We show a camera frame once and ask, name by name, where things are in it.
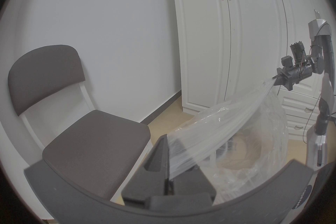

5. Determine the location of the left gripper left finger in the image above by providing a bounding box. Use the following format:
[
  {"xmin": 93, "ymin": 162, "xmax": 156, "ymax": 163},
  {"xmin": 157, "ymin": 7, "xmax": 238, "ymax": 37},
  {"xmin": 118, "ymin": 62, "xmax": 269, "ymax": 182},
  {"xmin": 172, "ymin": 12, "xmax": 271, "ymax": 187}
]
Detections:
[{"xmin": 121, "ymin": 134, "xmax": 170, "ymax": 208}]

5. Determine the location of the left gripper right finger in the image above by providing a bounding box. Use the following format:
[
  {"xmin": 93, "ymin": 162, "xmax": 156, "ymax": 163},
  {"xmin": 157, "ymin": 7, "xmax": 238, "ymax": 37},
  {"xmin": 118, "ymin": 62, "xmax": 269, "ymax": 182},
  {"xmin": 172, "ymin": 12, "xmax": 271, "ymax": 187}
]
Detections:
[{"xmin": 151, "ymin": 139, "xmax": 217, "ymax": 211}]

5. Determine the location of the clear plastic bag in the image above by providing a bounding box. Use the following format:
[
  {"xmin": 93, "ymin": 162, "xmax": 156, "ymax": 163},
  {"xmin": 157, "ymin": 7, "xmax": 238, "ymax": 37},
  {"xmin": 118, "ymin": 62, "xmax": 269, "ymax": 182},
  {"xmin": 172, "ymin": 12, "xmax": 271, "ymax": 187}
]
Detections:
[{"xmin": 168, "ymin": 79, "xmax": 290, "ymax": 204}]

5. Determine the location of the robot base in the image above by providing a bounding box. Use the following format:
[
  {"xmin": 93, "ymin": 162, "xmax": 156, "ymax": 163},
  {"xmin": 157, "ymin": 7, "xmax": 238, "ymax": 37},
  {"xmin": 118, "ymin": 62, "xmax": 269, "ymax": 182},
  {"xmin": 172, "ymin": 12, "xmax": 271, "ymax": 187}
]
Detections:
[{"xmin": 290, "ymin": 164, "xmax": 333, "ymax": 221}]

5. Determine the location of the grey padded white chair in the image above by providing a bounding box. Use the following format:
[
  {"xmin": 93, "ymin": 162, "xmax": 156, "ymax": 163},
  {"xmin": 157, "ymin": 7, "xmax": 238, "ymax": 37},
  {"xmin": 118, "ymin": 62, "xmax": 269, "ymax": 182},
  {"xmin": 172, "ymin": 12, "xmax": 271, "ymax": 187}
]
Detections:
[{"xmin": 7, "ymin": 44, "xmax": 153, "ymax": 203}]

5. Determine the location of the white wardrobe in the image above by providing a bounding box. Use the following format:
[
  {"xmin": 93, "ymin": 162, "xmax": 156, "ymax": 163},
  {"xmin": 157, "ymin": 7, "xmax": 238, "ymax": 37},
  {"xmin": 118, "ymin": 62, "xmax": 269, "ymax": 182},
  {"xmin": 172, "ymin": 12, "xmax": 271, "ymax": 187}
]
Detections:
[{"xmin": 168, "ymin": 0, "xmax": 324, "ymax": 142}]

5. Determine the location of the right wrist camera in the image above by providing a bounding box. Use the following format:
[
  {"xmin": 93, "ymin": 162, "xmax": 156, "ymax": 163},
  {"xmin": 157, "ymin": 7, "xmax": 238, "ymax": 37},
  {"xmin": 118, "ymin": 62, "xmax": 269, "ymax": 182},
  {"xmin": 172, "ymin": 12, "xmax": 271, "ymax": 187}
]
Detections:
[{"xmin": 281, "ymin": 56, "xmax": 294, "ymax": 69}]

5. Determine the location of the black cable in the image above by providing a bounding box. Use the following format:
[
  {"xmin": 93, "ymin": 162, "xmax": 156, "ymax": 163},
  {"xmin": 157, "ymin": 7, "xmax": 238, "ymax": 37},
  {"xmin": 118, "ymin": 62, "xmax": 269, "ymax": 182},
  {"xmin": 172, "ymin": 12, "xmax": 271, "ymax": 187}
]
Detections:
[{"xmin": 301, "ymin": 97, "xmax": 323, "ymax": 144}]

